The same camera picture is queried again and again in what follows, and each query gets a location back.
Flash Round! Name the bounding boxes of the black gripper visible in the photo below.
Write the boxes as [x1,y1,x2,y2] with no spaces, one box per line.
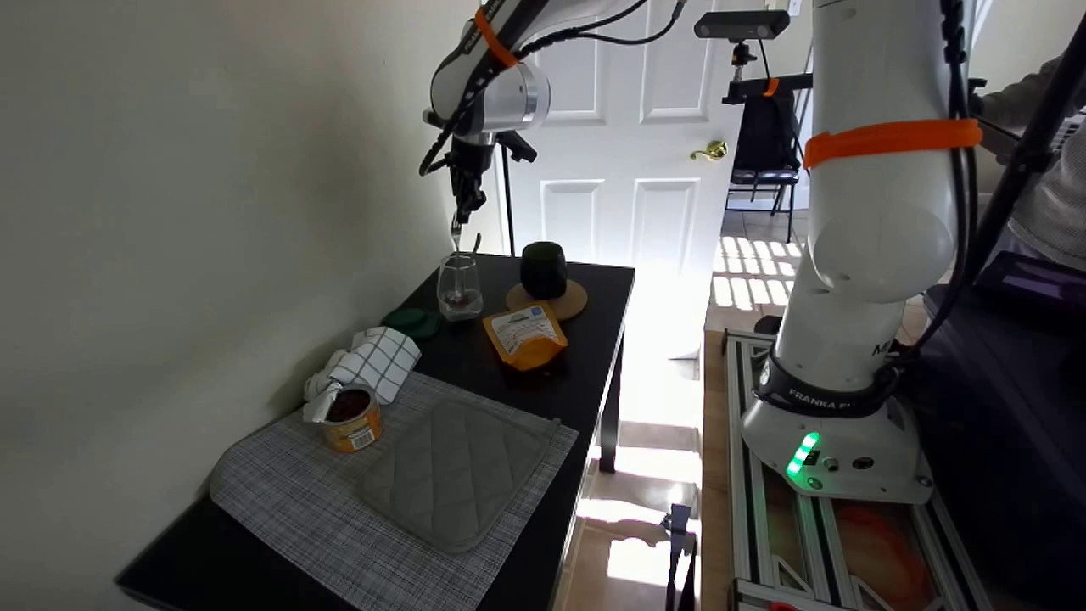
[438,130,498,244]

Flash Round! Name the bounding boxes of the black mug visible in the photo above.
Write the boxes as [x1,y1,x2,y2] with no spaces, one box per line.
[516,236,574,305]

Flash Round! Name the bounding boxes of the small orange cup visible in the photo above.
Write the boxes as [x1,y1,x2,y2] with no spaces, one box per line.
[323,384,391,459]

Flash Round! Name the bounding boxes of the thin black stand pole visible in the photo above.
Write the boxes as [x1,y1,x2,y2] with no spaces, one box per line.
[498,155,524,261]

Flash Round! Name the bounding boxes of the green lid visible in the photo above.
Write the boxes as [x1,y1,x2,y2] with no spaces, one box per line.
[394,299,449,342]

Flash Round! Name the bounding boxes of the orange dried mango packet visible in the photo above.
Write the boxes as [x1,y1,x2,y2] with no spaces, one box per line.
[480,301,574,375]

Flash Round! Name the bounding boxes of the round cork coaster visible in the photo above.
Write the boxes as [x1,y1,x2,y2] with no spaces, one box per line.
[501,275,595,327]

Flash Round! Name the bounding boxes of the white checkered dish towel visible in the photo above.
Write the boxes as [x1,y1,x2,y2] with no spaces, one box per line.
[300,321,426,428]

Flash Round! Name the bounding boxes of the white panel door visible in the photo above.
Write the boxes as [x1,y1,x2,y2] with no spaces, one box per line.
[506,0,823,349]

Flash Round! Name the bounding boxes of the black side table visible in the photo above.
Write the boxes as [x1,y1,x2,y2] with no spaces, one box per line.
[111,250,643,611]

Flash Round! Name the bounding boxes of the grey quilted pot holder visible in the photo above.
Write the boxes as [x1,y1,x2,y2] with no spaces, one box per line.
[342,394,537,559]

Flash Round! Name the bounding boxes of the grey woven placemat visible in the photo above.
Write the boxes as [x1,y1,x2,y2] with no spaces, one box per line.
[204,367,583,611]

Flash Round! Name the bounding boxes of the black chair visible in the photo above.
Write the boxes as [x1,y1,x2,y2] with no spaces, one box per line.
[720,72,823,244]

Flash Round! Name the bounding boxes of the wooden platform board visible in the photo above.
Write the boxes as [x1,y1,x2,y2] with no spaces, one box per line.
[696,320,740,611]

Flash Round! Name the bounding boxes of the small black floor stand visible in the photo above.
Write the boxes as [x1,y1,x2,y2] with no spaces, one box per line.
[658,499,702,611]

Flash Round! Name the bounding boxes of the black tripod leg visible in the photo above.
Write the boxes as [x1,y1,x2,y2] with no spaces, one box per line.
[957,13,1086,290]

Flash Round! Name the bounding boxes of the person in grey clothes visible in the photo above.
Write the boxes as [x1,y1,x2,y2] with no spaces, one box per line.
[975,51,1086,278]

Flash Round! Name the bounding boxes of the dark blue fabric seat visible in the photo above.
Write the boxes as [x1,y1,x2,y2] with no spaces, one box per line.
[908,250,1086,611]

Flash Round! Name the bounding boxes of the black stereo camera on tripod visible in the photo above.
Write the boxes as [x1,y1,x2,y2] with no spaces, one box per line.
[688,8,794,83]

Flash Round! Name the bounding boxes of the wide orange velcro strap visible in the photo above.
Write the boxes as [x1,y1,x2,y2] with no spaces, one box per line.
[799,116,989,173]

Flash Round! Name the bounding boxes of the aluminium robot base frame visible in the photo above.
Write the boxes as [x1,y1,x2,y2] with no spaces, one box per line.
[720,327,1001,611]

